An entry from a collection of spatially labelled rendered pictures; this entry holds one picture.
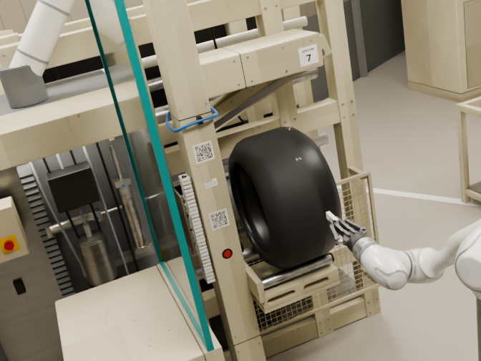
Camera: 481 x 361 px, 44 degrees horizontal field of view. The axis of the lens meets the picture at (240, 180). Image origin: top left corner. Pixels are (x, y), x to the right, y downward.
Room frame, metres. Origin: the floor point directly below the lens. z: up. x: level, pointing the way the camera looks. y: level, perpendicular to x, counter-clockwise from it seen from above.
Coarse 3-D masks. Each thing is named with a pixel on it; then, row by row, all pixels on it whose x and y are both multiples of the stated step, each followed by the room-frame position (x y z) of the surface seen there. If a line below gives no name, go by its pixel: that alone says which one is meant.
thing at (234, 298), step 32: (160, 0) 2.15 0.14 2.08; (160, 32) 2.14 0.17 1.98; (192, 32) 2.17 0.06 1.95; (160, 64) 2.21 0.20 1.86; (192, 64) 2.16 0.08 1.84; (192, 96) 2.16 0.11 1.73; (192, 128) 2.15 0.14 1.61; (192, 160) 2.14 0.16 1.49; (224, 192) 2.17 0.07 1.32; (224, 256) 2.15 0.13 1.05; (224, 288) 2.14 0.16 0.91; (224, 320) 2.20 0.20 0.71; (256, 320) 2.17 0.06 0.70; (256, 352) 2.16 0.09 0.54
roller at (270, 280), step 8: (320, 256) 2.21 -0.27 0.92; (328, 256) 2.20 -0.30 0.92; (304, 264) 2.18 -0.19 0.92; (312, 264) 2.18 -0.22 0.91; (320, 264) 2.18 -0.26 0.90; (280, 272) 2.15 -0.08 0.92; (288, 272) 2.15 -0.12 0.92; (296, 272) 2.15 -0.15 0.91; (304, 272) 2.16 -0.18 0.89; (264, 280) 2.12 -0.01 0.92; (272, 280) 2.12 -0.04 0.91; (280, 280) 2.13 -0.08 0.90; (264, 288) 2.11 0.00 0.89
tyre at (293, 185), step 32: (256, 160) 2.18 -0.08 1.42; (288, 160) 2.15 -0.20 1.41; (320, 160) 2.16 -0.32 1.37; (256, 192) 2.57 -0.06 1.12; (288, 192) 2.06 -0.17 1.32; (320, 192) 2.08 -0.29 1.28; (256, 224) 2.49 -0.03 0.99; (288, 224) 2.02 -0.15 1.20; (320, 224) 2.05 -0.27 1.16; (288, 256) 2.05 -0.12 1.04
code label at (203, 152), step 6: (198, 144) 2.15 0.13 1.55; (204, 144) 2.16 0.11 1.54; (210, 144) 2.16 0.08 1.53; (198, 150) 2.15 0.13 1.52; (204, 150) 2.15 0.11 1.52; (210, 150) 2.16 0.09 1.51; (198, 156) 2.15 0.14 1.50; (204, 156) 2.15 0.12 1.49; (210, 156) 2.16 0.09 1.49; (198, 162) 2.15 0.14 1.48
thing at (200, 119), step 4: (212, 108) 2.24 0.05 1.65; (168, 112) 2.27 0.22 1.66; (216, 112) 2.18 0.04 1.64; (168, 116) 2.26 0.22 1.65; (200, 116) 2.15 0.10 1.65; (208, 116) 2.14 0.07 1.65; (212, 116) 2.14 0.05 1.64; (216, 116) 2.16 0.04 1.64; (196, 120) 2.13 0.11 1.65; (200, 120) 2.13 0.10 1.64; (204, 120) 2.13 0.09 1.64; (168, 124) 2.21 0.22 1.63; (188, 124) 2.12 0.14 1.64; (192, 124) 2.12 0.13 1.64; (200, 124) 2.13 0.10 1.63; (172, 128) 2.16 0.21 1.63; (180, 128) 2.11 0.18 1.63; (184, 128) 2.11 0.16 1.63; (176, 132) 2.13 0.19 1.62
